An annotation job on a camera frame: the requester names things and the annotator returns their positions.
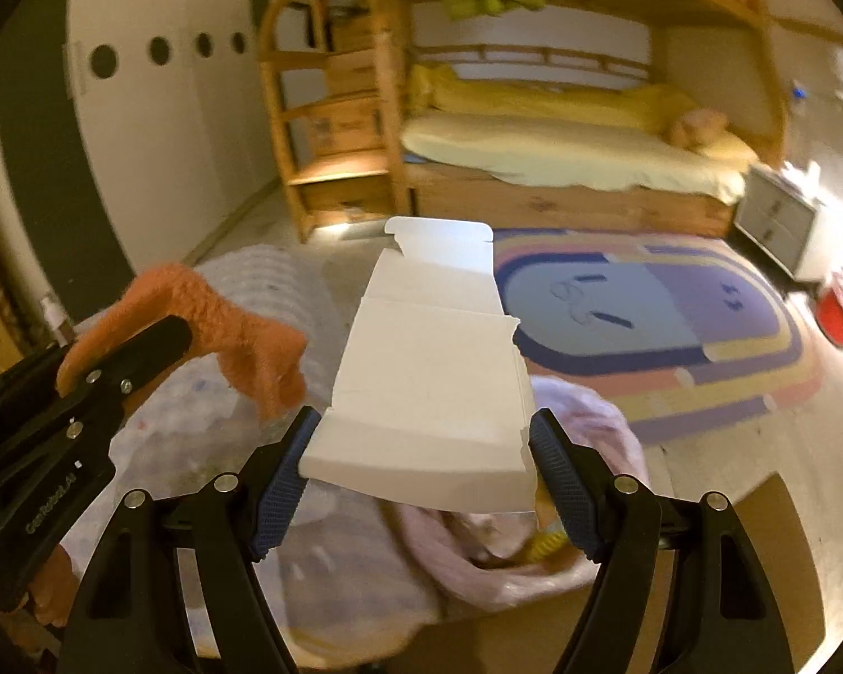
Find pale yellow mattress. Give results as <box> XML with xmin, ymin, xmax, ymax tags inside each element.
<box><xmin>399</xmin><ymin>111</ymin><xmax>761</xmax><ymax>206</ymax></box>

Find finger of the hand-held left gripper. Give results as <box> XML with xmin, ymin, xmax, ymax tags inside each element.
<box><xmin>56</xmin><ymin>315</ymin><xmax>193</xmax><ymax>398</ymax></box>
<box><xmin>0</xmin><ymin>346</ymin><xmax>125</xmax><ymax>466</ymax></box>

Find person's left hand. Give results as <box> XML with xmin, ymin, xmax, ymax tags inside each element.
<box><xmin>30</xmin><ymin>546</ymin><xmax>80</xmax><ymax>627</ymax></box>

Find pink plastic bag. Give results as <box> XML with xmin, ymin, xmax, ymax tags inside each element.
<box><xmin>392</xmin><ymin>374</ymin><xmax>649</xmax><ymax>613</ymax></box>

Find orange fuzzy cloth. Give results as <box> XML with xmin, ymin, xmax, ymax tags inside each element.
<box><xmin>56</xmin><ymin>263</ymin><xmax>310</xmax><ymax>426</ymax></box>

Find wooden bunk bed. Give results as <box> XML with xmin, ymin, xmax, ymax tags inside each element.
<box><xmin>371</xmin><ymin>0</ymin><xmax>789</xmax><ymax>241</ymax></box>

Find pink plush toy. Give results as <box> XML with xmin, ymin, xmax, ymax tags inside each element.
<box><xmin>669</xmin><ymin>107</ymin><xmax>730</xmax><ymax>153</ymax></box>

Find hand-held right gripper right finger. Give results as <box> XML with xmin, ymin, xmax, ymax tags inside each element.
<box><xmin>529</xmin><ymin>407</ymin><xmax>795</xmax><ymax>674</ymax></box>

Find yellow duvet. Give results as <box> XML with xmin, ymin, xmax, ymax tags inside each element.
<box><xmin>409</xmin><ymin>62</ymin><xmax>698</xmax><ymax>136</ymax></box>

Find wooden stair drawers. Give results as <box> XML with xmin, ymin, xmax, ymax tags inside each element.
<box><xmin>256</xmin><ymin>0</ymin><xmax>410</xmax><ymax>241</ymax></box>

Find grey nightstand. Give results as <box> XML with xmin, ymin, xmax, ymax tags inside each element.
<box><xmin>733</xmin><ymin>167</ymin><xmax>824</xmax><ymax>276</ymax></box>

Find white cardboard box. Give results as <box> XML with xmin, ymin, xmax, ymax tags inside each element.
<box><xmin>297</xmin><ymin>216</ymin><xmax>539</xmax><ymax>515</ymax></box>

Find white wardrobe with round holes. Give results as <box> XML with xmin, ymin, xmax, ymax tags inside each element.
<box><xmin>65</xmin><ymin>0</ymin><xmax>283</xmax><ymax>262</ymax></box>

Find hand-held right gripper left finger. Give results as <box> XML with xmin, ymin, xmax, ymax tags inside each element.
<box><xmin>56</xmin><ymin>406</ymin><xmax>323</xmax><ymax>674</ymax></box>

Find rainbow patterned rug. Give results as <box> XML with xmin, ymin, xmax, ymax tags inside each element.
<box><xmin>490</xmin><ymin>227</ymin><xmax>828</xmax><ymax>445</ymax></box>

